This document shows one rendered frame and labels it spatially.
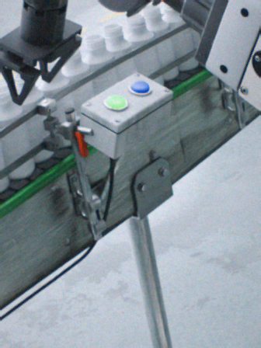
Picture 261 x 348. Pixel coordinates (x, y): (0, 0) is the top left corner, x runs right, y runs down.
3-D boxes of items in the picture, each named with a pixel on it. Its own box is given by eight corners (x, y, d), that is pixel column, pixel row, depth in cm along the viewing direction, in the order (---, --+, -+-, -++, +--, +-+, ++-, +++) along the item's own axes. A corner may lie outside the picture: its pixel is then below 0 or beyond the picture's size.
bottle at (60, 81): (50, 153, 170) (33, 71, 163) (47, 139, 176) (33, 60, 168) (82, 145, 171) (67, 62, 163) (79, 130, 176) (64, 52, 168)
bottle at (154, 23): (167, 69, 196) (153, 0, 188) (186, 75, 191) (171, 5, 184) (144, 78, 193) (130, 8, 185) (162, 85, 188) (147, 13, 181)
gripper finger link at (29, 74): (-12, 102, 121) (-6, 44, 114) (21, 76, 125) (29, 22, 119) (26, 123, 118) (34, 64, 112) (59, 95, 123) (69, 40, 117)
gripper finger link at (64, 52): (5, 88, 123) (12, 33, 117) (37, 64, 128) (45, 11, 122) (42, 109, 121) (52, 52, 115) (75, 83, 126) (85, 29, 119)
